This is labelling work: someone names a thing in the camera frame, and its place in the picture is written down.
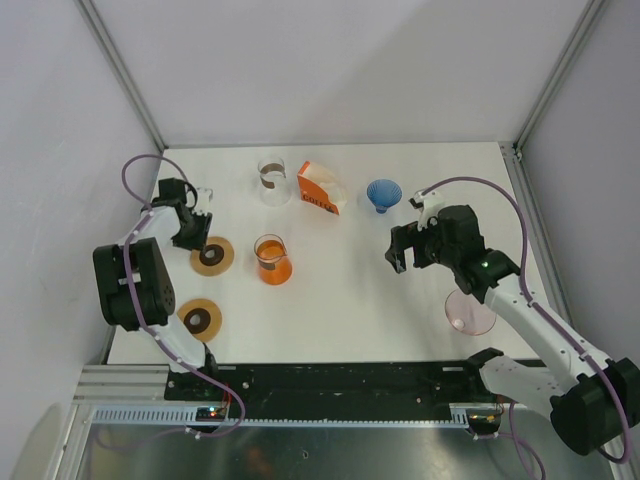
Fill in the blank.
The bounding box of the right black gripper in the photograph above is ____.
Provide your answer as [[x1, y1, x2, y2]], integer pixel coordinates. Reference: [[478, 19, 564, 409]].
[[384, 216, 459, 274]]

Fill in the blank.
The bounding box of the wooden dripper stand ring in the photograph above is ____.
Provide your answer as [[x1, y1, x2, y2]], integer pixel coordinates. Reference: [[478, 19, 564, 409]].
[[190, 235, 236, 276]]

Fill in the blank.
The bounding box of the blue glass dripper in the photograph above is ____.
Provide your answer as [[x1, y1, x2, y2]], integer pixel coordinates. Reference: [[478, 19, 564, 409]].
[[366, 179, 402, 214]]

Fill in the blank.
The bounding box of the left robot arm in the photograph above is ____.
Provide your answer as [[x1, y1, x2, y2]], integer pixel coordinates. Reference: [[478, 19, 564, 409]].
[[92, 178, 221, 400]]

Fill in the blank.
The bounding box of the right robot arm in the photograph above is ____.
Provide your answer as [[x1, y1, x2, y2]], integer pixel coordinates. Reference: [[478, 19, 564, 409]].
[[385, 205, 639, 455]]

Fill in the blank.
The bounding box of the orange coffee filter box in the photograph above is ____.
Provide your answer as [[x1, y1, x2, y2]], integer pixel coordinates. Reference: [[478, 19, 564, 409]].
[[297, 161, 347, 215]]

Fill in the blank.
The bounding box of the clear glass carafe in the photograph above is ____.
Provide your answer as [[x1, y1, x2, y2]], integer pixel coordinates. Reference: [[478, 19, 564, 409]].
[[258, 156, 291, 207]]

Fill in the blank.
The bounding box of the orange glass carafe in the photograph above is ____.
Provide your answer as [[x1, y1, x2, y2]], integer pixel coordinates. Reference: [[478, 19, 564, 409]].
[[254, 234, 293, 286]]

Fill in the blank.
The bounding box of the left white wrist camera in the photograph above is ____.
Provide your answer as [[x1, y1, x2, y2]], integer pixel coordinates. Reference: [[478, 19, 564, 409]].
[[193, 188, 213, 215]]

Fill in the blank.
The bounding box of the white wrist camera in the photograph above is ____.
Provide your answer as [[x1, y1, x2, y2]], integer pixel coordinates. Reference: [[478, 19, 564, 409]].
[[409, 190, 446, 231], [193, 188, 213, 215]]

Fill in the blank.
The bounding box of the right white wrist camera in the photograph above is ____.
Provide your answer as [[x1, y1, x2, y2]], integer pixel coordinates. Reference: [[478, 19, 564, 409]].
[[409, 190, 446, 231]]

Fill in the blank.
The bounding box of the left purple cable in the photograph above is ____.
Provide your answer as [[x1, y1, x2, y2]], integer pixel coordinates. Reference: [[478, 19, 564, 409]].
[[94, 154, 247, 454]]

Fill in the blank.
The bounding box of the purple cable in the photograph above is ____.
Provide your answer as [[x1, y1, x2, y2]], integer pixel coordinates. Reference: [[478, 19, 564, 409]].
[[422, 177, 632, 480], [94, 154, 247, 454]]

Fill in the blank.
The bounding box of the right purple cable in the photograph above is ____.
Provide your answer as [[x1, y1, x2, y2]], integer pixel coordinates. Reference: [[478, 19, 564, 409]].
[[422, 177, 632, 480]]

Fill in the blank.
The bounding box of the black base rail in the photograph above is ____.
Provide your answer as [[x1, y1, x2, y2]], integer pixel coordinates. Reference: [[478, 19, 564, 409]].
[[163, 359, 546, 422]]

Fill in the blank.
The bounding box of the aluminium frame post right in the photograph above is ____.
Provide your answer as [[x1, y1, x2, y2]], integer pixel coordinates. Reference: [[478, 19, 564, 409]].
[[512, 0, 614, 161]]

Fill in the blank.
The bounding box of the aluminium frame post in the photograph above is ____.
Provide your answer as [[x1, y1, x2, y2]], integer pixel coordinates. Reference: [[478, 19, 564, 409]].
[[512, 0, 614, 161], [74, 0, 167, 152]]

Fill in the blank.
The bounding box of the white cable duct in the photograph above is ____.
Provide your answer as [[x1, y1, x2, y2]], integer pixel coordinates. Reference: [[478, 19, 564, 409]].
[[89, 402, 529, 430]]

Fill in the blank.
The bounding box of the aluminium frame post left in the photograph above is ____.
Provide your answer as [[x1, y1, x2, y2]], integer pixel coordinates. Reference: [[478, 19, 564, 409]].
[[74, 0, 167, 152]]

